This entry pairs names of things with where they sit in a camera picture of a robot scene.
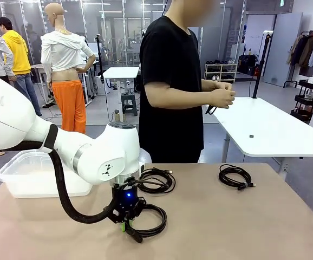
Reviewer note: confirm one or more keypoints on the black utility cart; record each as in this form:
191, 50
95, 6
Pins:
308, 100

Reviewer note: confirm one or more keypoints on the grey partition panel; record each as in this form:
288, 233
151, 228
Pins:
283, 54

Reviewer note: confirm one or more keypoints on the white standing desk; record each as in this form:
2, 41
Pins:
121, 72

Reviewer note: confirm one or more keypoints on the black light stand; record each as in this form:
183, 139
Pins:
262, 62

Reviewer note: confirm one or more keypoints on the person in black T-shirt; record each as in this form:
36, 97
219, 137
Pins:
170, 81

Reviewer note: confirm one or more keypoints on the black bags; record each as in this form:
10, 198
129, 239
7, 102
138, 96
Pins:
247, 63

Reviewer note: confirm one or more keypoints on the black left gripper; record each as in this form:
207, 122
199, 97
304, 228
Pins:
126, 201

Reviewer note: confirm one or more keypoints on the person's left hand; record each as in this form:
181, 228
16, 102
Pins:
222, 86

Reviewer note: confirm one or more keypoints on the beige hanging coat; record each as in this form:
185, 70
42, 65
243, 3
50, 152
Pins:
294, 50

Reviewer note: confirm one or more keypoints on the clear plastic storage bin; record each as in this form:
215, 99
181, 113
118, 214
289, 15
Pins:
37, 187

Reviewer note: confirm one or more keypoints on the person's left forearm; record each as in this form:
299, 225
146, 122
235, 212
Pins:
208, 85

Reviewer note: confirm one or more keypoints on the beige bald mannequin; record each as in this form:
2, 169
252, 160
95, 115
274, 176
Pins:
57, 16

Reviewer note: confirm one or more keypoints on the grey step stool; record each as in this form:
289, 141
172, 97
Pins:
129, 97

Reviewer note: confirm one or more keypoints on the white table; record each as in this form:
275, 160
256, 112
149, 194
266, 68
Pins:
267, 130

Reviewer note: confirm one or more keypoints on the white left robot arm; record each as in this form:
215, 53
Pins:
37, 130

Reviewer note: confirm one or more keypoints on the person's right hand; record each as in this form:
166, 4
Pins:
222, 98

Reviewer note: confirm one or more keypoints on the brown hanging coat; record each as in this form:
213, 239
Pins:
306, 51

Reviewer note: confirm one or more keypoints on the camera on black tripod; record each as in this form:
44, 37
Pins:
99, 46

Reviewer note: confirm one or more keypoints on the person in yellow hoodie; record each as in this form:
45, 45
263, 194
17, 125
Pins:
15, 54

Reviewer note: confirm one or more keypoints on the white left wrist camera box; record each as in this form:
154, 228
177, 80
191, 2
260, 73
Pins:
145, 159

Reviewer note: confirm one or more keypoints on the white shoe rack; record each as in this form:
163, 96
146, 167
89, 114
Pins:
221, 73

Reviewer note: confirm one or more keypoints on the person's right forearm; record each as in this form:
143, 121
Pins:
178, 94

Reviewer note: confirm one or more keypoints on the black clothes rack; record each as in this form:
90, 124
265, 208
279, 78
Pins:
294, 75

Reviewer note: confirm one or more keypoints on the orange mannequin pants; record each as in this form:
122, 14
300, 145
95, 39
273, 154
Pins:
70, 105

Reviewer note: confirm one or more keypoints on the white mannequin shirt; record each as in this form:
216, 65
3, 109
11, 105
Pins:
61, 51

